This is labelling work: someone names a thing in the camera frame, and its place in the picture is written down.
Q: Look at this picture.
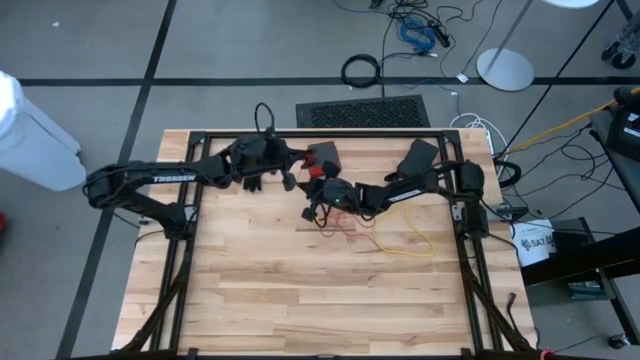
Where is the white trash bin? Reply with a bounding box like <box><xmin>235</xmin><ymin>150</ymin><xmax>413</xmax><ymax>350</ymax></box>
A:
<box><xmin>0</xmin><ymin>69</ymin><xmax>88</xmax><ymax>193</ymax></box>

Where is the black side desk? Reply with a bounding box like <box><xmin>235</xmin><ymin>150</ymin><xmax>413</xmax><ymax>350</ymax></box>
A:
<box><xmin>519</xmin><ymin>107</ymin><xmax>640</xmax><ymax>346</ymax></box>

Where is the red box with dark lid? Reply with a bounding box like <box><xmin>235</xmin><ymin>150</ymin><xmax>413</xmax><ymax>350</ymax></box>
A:
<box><xmin>305</xmin><ymin>141</ymin><xmax>344</xmax><ymax>180</ymax></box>

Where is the cart with black casters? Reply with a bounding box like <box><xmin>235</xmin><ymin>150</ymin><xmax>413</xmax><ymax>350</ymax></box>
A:
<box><xmin>599</xmin><ymin>0</ymin><xmax>640</xmax><ymax>71</ymax></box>

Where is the black metal table frame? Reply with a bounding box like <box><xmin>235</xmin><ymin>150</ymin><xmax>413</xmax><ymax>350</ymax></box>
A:
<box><xmin>112</xmin><ymin>128</ymin><xmax>539</xmax><ymax>360</ymax></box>

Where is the brown strap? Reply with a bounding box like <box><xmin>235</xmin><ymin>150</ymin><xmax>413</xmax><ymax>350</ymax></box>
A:
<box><xmin>503</xmin><ymin>291</ymin><xmax>520</xmax><ymax>329</ymax></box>

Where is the small black box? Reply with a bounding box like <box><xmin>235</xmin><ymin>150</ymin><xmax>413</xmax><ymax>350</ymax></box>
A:
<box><xmin>549</xmin><ymin>217</ymin><xmax>596</xmax><ymax>254</ymax></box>

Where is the black floor vent grate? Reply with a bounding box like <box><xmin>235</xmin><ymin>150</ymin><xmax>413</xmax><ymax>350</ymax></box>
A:
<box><xmin>294</xmin><ymin>94</ymin><xmax>432</xmax><ymax>130</ymax></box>

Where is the black desk device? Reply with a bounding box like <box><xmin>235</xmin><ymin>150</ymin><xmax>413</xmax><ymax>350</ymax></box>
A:
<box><xmin>613</xmin><ymin>85</ymin><xmax>640</xmax><ymax>162</ymax></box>

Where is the black pouch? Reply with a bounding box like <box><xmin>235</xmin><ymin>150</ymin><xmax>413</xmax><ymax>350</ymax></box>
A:
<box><xmin>397</xmin><ymin>138</ymin><xmax>441</xmax><ymax>182</ymax></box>

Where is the coiled black floor cable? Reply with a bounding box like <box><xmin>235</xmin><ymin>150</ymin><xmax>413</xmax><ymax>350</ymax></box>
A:
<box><xmin>340</xmin><ymin>52</ymin><xmax>383</xmax><ymax>91</ymax></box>

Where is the yellow floor cable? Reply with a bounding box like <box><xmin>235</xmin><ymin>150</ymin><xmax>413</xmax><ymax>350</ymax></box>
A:
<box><xmin>507</xmin><ymin>85</ymin><xmax>640</xmax><ymax>154</ymax></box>

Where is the blue floor cable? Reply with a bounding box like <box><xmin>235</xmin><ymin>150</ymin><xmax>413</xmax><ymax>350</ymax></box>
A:
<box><xmin>397</xmin><ymin>16</ymin><xmax>438</xmax><ymax>52</ymax></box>

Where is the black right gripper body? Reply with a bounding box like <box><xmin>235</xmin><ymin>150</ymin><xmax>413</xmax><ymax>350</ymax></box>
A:
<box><xmin>301</xmin><ymin>177</ymin><xmax>361</xmax><ymax>221</ymax></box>

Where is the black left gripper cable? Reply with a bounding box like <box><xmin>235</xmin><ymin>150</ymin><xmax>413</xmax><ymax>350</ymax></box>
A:
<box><xmin>253</xmin><ymin>101</ymin><xmax>277</xmax><ymax>137</ymax></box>

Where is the yellow cord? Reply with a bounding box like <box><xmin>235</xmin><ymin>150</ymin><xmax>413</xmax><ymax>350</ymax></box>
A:
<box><xmin>372</xmin><ymin>202</ymin><xmax>438</xmax><ymax>259</ymax></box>

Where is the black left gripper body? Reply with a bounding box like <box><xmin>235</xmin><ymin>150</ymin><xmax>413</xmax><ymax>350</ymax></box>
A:
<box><xmin>229</xmin><ymin>134</ymin><xmax>299</xmax><ymax>176</ymax></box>

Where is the white floor cable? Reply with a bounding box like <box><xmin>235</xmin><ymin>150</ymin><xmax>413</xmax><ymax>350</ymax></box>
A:
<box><xmin>448</xmin><ymin>112</ymin><xmax>509</xmax><ymax>151</ymax></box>

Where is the silver lamp stand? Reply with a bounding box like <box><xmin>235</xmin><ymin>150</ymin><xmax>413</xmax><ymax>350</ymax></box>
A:
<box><xmin>475</xmin><ymin>0</ymin><xmax>601</xmax><ymax>93</ymax></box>

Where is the black power strip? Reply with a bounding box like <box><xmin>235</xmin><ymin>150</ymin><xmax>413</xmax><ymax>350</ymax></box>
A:
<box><xmin>427</xmin><ymin>19</ymin><xmax>452</xmax><ymax>49</ymax></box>

